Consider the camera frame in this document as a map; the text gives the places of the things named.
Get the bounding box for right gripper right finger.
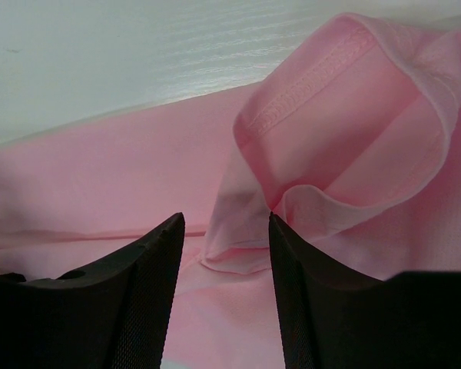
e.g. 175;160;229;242
269;214;461;368

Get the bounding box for pink t shirt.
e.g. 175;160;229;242
0;13;461;368

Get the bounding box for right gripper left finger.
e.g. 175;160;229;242
0;213;185;368

